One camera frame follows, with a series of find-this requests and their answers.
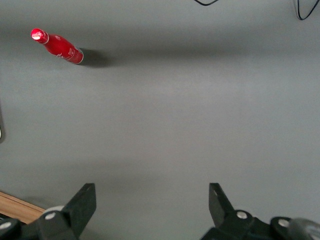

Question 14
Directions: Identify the black cable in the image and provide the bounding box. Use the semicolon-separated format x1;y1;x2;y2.
193;0;219;7
295;0;320;21

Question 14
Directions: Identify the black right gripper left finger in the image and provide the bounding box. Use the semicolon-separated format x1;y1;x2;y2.
23;182;97;240

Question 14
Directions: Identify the red soda bottle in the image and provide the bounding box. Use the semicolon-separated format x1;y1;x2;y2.
30;27;85;66

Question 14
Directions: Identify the wooden drawer cabinet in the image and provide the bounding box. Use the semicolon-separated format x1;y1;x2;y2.
0;191;46;225

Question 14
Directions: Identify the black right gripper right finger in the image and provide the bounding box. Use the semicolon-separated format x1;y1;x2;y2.
199;182;273;240

